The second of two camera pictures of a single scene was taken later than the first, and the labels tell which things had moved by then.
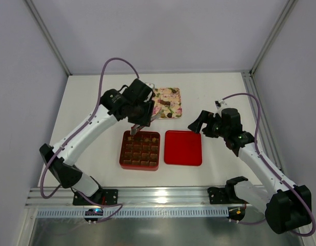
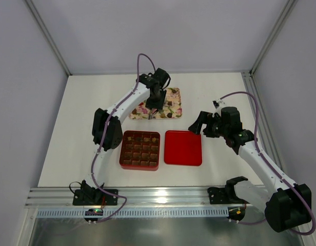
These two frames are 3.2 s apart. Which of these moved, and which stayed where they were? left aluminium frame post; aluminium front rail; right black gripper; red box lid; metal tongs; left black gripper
Moved: metal tongs; left black gripper
Stayed: red box lid; aluminium front rail; left aluminium frame post; right black gripper
